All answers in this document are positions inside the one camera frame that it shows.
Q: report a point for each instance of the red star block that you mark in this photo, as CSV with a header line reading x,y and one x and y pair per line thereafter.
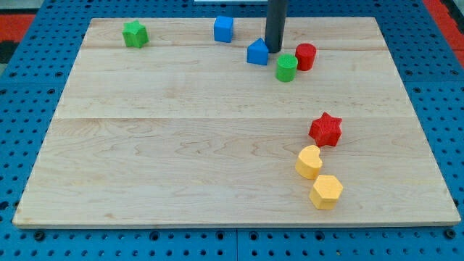
x,y
326,130

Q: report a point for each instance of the yellow hexagon block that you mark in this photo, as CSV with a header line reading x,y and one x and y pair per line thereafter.
x,y
325,192

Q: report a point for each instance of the green star block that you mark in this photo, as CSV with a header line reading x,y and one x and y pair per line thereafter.
x,y
135,34

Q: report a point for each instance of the light wooden board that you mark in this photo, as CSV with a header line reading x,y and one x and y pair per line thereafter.
x,y
184,133

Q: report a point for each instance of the blue triangle block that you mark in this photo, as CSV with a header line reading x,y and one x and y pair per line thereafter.
x,y
257,53

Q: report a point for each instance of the yellow crescent block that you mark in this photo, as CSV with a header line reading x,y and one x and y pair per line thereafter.
x,y
308,162

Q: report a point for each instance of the green cylinder block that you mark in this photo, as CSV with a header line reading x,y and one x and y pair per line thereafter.
x,y
286,67

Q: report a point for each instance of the blue cube block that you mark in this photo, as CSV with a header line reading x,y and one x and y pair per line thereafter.
x,y
223,29

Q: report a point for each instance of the red cylinder block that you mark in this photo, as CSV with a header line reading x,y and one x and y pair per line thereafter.
x,y
305,54

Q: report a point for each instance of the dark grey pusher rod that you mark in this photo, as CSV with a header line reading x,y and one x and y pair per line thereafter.
x,y
275,24

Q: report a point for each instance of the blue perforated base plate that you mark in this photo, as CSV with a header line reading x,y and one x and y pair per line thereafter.
x,y
36,74

